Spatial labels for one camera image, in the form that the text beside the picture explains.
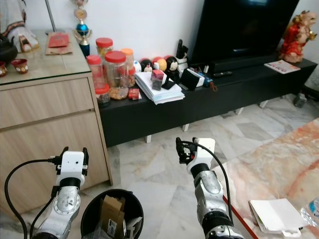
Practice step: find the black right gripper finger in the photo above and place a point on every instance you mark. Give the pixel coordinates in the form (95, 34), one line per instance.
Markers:
(179, 146)

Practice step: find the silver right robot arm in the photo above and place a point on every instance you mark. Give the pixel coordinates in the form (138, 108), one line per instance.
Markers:
(210, 191)

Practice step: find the black round rubbish bin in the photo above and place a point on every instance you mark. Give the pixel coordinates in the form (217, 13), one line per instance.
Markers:
(134, 209)

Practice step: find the black low television console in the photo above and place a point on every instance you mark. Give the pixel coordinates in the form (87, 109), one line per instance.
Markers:
(204, 109)

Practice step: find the light wooden cabinet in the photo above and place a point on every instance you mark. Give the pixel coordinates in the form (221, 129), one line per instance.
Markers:
(50, 134)

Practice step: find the stack of white papers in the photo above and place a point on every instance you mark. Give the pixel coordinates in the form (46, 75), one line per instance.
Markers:
(159, 94)

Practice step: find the brown cardboard box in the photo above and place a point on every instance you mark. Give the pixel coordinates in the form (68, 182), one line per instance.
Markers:
(112, 214)

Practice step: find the black rectangular box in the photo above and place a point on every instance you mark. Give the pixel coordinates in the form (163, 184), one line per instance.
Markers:
(190, 79)

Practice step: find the small short plastic jar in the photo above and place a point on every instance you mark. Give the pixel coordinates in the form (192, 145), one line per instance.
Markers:
(102, 95)

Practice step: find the small red box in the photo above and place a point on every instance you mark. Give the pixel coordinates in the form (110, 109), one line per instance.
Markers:
(133, 94)

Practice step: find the small dark pink box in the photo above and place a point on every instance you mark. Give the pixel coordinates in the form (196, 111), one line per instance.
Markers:
(158, 78)

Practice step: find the white blue small box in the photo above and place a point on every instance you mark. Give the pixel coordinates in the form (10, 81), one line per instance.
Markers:
(203, 78)

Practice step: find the black white round plush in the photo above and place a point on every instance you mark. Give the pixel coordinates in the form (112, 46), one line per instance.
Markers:
(171, 63)

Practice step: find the black remote control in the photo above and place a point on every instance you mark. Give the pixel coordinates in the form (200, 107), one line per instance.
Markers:
(223, 74)

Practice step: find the yellow round plush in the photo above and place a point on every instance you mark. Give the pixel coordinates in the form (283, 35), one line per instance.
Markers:
(159, 63)

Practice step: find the red black round plush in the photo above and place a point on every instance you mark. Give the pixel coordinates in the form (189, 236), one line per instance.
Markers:
(145, 65)

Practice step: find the red lid plastic jar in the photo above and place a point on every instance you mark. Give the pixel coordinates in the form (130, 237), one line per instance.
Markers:
(94, 70)
(104, 46)

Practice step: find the large red lid snack jar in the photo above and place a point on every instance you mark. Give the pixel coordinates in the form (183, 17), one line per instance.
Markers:
(116, 74)

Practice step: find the orange lid plastic jar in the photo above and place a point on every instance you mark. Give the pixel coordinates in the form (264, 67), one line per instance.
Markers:
(128, 57)

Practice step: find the white paper bag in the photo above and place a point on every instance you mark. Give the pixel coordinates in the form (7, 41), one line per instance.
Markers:
(276, 215)

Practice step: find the black soundbar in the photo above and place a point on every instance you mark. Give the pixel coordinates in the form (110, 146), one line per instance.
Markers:
(249, 60)

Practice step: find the small red cup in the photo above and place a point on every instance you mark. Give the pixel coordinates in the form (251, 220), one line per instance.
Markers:
(20, 66)
(2, 69)

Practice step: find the red envelope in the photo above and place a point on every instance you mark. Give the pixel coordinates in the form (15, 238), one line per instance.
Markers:
(58, 40)

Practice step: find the small dark floor object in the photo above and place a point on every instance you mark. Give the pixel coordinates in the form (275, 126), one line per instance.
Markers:
(303, 99)

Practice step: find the white printed pamphlet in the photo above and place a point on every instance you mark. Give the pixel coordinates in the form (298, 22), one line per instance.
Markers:
(282, 66)

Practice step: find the gold blue trophy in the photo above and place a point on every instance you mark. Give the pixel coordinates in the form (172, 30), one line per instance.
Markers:
(82, 31)

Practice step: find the black flat screen television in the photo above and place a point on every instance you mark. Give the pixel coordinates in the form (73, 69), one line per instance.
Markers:
(244, 27)

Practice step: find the clear water bottle white cap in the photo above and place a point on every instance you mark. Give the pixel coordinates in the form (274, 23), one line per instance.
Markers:
(311, 213)

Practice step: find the thin metal pole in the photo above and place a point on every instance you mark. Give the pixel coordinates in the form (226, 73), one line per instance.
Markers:
(51, 16)

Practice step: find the white robed statue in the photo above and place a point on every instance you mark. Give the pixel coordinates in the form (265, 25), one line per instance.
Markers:
(20, 22)

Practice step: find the red gold deity figurine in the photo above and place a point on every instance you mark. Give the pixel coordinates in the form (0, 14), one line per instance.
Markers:
(296, 40)

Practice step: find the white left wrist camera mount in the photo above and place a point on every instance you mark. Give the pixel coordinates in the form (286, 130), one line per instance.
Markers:
(72, 163)

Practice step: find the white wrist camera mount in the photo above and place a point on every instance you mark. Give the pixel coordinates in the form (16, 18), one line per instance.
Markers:
(203, 152)
(72, 163)

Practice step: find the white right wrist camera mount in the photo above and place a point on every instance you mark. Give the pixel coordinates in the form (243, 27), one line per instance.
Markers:
(203, 152)

